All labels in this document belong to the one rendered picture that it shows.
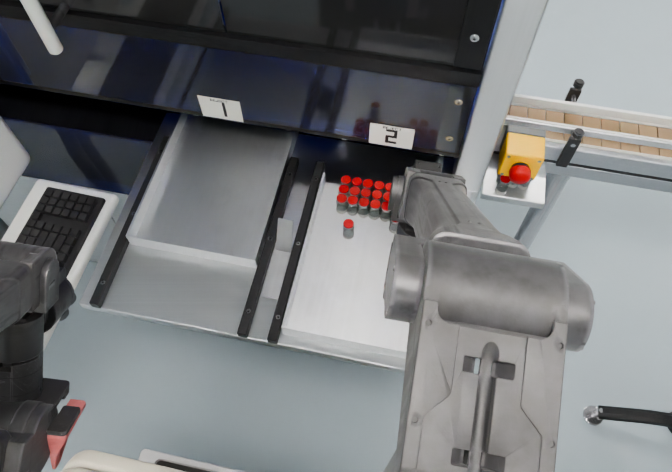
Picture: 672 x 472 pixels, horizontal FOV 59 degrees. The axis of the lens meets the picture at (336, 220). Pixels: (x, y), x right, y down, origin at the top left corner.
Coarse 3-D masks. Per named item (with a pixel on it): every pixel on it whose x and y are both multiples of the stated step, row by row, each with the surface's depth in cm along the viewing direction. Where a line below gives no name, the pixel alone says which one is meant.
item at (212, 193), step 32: (192, 128) 133; (224, 128) 133; (256, 128) 133; (160, 160) 125; (192, 160) 129; (224, 160) 129; (256, 160) 128; (288, 160) 127; (160, 192) 124; (192, 192) 124; (224, 192) 124; (256, 192) 124; (160, 224) 121; (192, 224) 121; (224, 224) 120; (256, 224) 120; (224, 256) 114; (256, 256) 113
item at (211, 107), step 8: (200, 96) 116; (200, 104) 118; (208, 104) 117; (216, 104) 117; (232, 104) 116; (208, 112) 120; (216, 112) 119; (232, 112) 118; (240, 112) 117; (232, 120) 120; (240, 120) 120
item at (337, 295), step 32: (320, 192) 121; (320, 224) 120; (384, 224) 120; (320, 256) 117; (352, 256) 117; (384, 256) 117; (320, 288) 113; (352, 288) 113; (288, 320) 110; (320, 320) 110; (352, 320) 110; (384, 320) 110; (384, 352) 106
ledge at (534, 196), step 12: (492, 156) 129; (492, 168) 127; (540, 168) 127; (492, 180) 126; (540, 180) 126; (492, 192) 124; (516, 192) 124; (528, 192) 124; (540, 192) 124; (516, 204) 125; (528, 204) 124; (540, 204) 123
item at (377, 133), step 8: (376, 128) 113; (384, 128) 112; (392, 128) 112; (400, 128) 112; (376, 136) 115; (384, 136) 114; (400, 136) 114; (408, 136) 113; (384, 144) 117; (392, 144) 116; (400, 144) 116; (408, 144) 115
